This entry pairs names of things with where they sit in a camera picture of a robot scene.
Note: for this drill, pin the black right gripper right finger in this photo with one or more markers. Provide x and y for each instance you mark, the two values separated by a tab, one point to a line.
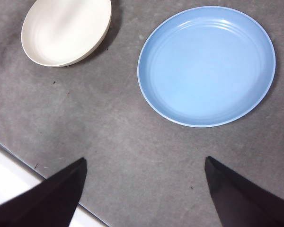
246	203

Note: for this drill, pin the white round plate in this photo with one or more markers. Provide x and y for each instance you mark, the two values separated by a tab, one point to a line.
66	30

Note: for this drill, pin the blue round plate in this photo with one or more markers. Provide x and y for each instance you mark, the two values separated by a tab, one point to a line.
206	68

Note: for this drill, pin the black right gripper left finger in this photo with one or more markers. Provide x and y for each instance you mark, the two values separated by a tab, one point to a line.
52	198

